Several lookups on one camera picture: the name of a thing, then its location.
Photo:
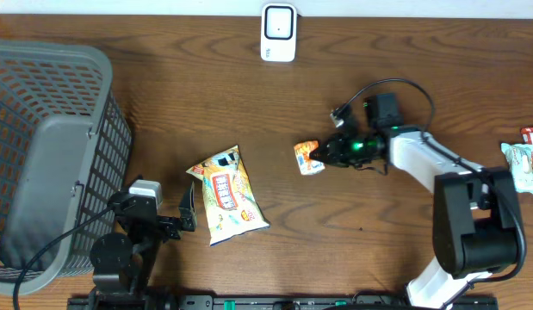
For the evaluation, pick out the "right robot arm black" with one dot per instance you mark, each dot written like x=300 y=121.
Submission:
x=477 y=230

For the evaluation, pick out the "white black barcode scanner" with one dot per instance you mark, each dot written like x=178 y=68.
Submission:
x=278 y=32

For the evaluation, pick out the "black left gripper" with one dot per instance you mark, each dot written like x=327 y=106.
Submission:
x=172 y=229

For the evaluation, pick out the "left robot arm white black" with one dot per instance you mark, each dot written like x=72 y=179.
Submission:
x=123 y=261

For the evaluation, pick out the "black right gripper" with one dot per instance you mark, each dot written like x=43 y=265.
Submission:
x=335 y=153

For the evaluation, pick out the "grey plastic shopping basket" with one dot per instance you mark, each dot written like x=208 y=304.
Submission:
x=64 y=149

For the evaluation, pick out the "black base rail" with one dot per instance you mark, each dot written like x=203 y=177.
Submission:
x=270 y=302

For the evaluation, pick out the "teal wet wipes pack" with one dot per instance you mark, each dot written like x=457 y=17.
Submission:
x=519 y=159

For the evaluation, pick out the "yellow snack chip bag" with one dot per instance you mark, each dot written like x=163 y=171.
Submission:
x=229 y=203

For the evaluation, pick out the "small orange white box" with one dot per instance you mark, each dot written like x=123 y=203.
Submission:
x=307 y=166

